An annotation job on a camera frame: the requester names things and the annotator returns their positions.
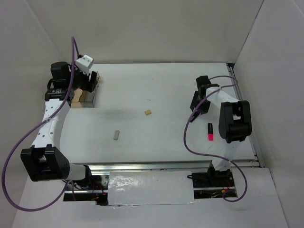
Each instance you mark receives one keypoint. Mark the white tape sheet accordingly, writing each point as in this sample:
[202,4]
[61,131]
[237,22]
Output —
[150,188]

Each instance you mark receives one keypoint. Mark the pink highlighter black cap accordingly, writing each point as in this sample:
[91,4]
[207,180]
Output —
[210,132]

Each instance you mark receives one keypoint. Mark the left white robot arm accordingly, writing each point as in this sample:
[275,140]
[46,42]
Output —
[44,160]

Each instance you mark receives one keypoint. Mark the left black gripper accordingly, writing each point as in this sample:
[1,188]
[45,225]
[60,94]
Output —
[88,86]

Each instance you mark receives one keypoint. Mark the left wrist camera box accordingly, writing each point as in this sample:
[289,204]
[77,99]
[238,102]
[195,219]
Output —
[84,64]

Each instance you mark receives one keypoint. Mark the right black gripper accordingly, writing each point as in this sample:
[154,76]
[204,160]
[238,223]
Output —
[194,102]

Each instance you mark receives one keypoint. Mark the beige rectangular eraser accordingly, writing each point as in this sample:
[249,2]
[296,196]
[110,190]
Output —
[116,135]

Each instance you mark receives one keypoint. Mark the black purple usb stick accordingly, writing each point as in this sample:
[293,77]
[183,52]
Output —
[194,116]

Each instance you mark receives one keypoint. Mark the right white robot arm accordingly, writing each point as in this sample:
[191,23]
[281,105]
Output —
[234,125]

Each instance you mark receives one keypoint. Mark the clear plastic organizer box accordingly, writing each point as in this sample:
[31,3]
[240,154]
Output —
[91,97]

